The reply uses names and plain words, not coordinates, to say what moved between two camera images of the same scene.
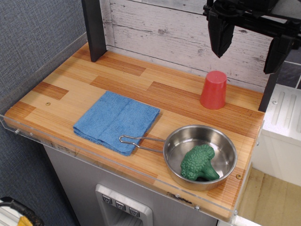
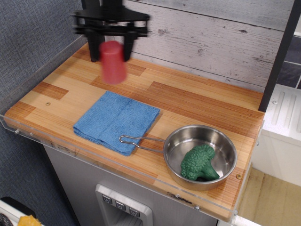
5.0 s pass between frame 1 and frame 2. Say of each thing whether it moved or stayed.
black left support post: stayed
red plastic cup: moved
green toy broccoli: stayed
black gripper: moved
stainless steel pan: stayed
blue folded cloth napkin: stayed
